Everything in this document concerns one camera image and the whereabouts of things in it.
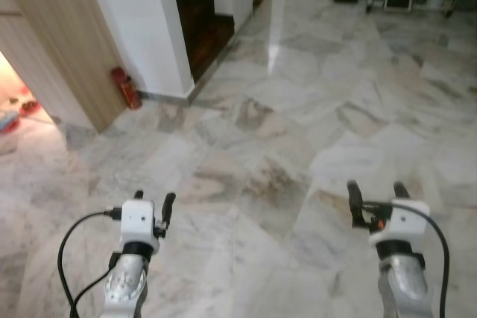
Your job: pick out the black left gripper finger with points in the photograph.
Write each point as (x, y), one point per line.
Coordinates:
(168, 210)
(139, 196)

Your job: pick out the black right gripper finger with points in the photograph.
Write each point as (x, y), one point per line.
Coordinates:
(402, 191)
(355, 202)

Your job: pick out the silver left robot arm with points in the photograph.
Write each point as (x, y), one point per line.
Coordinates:
(125, 282)

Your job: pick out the red fire extinguisher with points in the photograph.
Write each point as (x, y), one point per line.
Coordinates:
(127, 88)

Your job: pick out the red and blue bowl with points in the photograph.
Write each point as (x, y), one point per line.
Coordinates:
(7, 121)

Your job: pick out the dark wooden staircase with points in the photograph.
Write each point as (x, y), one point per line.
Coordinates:
(201, 31)

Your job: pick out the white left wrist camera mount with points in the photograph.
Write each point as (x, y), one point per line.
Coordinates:
(138, 221)

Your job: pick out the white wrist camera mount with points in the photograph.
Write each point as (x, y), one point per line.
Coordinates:
(406, 221)
(138, 221)

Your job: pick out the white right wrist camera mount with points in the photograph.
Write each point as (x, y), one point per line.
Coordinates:
(406, 221)

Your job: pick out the light wooden wall panel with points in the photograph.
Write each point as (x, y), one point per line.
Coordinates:
(59, 35)

